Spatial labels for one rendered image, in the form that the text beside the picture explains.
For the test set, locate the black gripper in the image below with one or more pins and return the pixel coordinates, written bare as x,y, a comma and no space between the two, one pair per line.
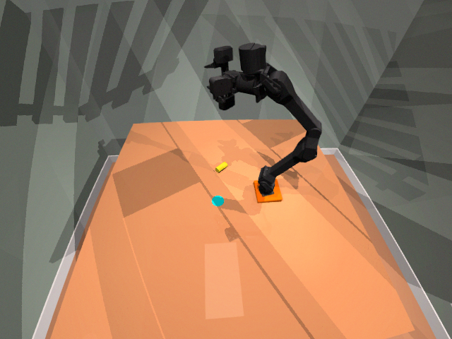
222,55

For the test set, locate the cyan circle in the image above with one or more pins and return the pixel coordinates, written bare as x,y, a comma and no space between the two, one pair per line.
217,200

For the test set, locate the yellow cylinder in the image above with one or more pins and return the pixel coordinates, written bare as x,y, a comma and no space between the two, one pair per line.
220,167

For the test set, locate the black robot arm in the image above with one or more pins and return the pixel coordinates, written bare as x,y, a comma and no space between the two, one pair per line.
278,87

